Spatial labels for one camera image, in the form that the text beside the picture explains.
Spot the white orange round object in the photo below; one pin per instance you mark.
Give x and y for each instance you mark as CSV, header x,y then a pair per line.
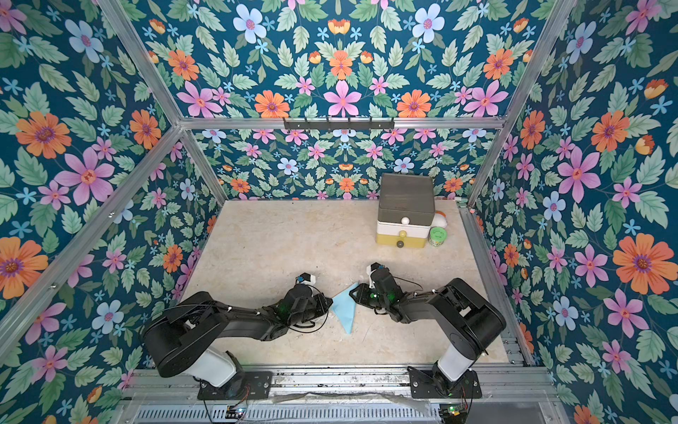
x,y
440,220

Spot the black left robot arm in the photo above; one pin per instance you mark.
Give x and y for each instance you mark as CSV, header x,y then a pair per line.
x,y
180,339

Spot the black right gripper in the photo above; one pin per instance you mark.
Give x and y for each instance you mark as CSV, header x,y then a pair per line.
x,y
363,295

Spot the black hook rail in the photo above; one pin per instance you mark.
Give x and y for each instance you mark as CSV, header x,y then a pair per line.
x,y
331,124

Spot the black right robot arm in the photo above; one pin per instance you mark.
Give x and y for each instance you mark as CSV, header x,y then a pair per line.
x,y
469,321

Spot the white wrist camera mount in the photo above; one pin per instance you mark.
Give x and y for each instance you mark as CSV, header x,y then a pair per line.
x,y
306,278
373,267

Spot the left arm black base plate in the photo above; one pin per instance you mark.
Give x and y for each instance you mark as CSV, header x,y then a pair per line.
x,y
245,385

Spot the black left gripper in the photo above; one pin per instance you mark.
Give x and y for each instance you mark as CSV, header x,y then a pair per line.
x,y
319,299

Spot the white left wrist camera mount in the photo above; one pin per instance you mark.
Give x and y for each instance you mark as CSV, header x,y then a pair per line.
x,y
306,278

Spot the green lidded small jar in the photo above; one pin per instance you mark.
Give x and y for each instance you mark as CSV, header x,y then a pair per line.
x,y
437,236

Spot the yellow white grey drawer box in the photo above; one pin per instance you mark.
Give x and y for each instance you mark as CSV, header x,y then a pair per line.
x,y
406,210

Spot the light blue square paper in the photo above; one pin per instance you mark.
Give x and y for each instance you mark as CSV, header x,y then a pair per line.
x,y
344,308

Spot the aluminium front frame rail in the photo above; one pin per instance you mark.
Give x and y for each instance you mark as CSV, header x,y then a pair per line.
x,y
494,383

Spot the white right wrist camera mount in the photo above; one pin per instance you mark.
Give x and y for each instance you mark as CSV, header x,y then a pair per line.
x,y
373,267

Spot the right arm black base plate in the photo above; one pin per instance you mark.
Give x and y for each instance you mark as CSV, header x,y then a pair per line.
x,y
433,384

